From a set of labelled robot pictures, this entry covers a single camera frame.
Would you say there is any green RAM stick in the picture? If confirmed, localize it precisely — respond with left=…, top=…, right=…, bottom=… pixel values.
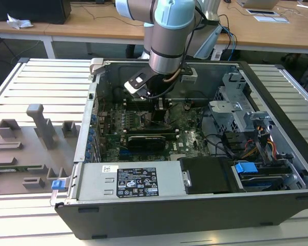
left=0, top=165, right=43, bottom=173

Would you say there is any blue plastic latch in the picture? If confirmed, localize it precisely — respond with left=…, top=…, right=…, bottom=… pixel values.
left=52, top=180, right=67, bottom=192

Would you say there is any black graphics card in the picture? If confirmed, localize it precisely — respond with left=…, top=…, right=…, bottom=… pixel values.
left=127, top=135, right=167, bottom=155

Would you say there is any blue cable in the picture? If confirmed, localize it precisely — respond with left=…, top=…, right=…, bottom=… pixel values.
left=220, top=25, right=238, bottom=52

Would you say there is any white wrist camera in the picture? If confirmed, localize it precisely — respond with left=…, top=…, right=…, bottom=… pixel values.
left=123, top=69, right=155, bottom=100

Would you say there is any metal locking lever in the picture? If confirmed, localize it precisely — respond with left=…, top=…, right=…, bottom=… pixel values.
left=144, top=119, right=172, bottom=130
left=132, top=99, right=143, bottom=115

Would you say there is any pale blue teach pendant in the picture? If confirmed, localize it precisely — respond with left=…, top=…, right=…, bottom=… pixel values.
left=194, top=25, right=223, bottom=59

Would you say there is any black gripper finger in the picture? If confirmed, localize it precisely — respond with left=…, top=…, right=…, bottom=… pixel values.
left=153, top=98, right=167, bottom=113

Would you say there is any black plastic shroud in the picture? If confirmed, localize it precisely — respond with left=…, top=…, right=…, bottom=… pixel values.
left=178, top=156, right=246, bottom=195

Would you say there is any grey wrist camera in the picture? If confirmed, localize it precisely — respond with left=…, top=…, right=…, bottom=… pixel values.
left=180, top=67, right=198, bottom=83

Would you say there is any black grey PC case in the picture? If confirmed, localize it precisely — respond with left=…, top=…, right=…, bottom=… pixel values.
left=50, top=58, right=308, bottom=240

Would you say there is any grey parts rack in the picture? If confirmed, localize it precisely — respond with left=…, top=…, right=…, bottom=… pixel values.
left=0, top=104, right=83, bottom=197

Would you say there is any black computer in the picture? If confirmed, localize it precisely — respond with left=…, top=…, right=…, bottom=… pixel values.
left=0, top=0, right=72, bottom=25

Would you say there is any green motherboard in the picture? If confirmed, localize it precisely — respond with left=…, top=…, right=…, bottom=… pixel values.
left=97, top=100, right=214, bottom=163

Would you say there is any black RAM slot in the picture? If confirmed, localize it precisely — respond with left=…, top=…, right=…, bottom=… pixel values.
left=126, top=134, right=178, bottom=138
left=126, top=130, right=177, bottom=133
left=126, top=132, right=177, bottom=135
left=125, top=101, right=171, bottom=105
left=126, top=128, right=177, bottom=131

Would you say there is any beige wrist cable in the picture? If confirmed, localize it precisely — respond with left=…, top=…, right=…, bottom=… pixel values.
left=162, top=67, right=183, bottom=84

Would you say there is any grey metal drive cage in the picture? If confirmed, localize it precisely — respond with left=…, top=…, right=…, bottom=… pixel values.
left=207, top=71, right=273, bottom=134

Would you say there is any CPU socket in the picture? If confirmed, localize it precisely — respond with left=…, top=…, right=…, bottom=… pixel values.
left=139, top=109, right=174, bottom=130

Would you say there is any hard disk in blue carrier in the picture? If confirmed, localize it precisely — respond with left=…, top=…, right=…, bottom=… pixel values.
left=233, top=161, right=292, bottom=192

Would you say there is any grey power supply unit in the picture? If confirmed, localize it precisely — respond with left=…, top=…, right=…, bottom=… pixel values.
left=74, top=160, right=188, bottom=201

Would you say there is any yellow power wire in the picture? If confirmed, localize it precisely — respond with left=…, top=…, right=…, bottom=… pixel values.
left=268, top=137, right=277, bottom=157

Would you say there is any grey case latch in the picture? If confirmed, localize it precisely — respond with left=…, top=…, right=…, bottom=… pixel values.
left=88, top=57, right=105, bottom=75

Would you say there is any wooden desk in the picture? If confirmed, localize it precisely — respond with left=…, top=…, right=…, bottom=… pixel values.
left=0, top=0, right=308, bottom=56

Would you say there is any crumpled white paper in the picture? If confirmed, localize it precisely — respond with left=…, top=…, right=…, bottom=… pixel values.
left=6, top=13, right=34, bottom=29

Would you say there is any white desk cable hatch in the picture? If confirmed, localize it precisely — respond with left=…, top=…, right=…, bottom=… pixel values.
left=254, top=15, right=290, bottom=24
left=246, top=9, right=278, bottom=16

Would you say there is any small white box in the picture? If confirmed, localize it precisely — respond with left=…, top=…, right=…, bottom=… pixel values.
left=210, top=49, right=223, bottom=61

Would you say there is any silver laptop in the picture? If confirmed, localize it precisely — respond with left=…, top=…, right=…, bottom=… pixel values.
left=237, top=0, right=279, bottom=10

